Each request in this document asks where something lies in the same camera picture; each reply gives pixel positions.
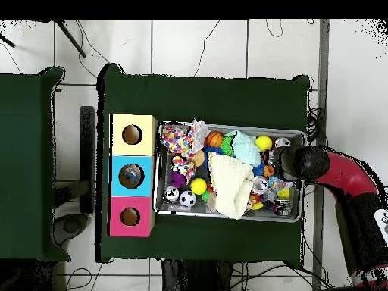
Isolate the small polka dot cloth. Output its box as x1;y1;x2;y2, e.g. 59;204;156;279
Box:
171;155;197;183

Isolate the clear plastic packet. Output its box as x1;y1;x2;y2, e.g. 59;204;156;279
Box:
124;164;143;186

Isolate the wooden three-hole box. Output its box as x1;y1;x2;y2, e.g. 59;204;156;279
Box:
107;113;158;238

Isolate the shallow silver mesh bin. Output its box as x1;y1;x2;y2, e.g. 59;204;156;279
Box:
152;120;306;224

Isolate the yellow foam ball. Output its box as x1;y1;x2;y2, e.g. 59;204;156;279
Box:
189;177;208;196
254;134;273;152

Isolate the large polka dot cloth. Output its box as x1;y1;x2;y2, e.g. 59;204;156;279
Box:
160;120;211;158

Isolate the orange toy basketball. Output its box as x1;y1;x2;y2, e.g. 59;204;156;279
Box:
205;130;224;148

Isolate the green spiky ball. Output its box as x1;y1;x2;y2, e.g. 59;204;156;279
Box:
219;135;235;157

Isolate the small soccer ball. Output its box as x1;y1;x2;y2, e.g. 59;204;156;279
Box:
179;189;197;208

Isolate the cream waffle cloth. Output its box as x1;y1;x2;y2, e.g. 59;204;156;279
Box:
207;151;255;220

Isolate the mint green waffle cloth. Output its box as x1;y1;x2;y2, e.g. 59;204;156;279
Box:
225;130;263;167

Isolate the dark green tablecloth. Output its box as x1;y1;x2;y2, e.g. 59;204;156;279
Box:
95;63;311;263

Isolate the blue globe ball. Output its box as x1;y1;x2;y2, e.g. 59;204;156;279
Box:
268;175;287;191

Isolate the black flat panel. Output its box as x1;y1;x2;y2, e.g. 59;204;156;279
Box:
79;105;96;214

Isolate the dark green side-table cloth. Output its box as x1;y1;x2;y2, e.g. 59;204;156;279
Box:
0;67;71;261

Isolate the black tripod leg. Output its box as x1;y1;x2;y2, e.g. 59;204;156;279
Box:
55;19;88;58
0;32;16;49

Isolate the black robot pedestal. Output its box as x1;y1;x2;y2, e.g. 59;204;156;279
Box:
161;259;234;291

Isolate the thin black floor cable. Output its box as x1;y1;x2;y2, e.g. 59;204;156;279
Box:
193;19;221;77

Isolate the black cable bundle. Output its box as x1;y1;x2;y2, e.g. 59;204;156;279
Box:
305;106;330;148

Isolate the grey floor cable cover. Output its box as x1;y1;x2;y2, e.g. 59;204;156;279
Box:
311;19;330;291

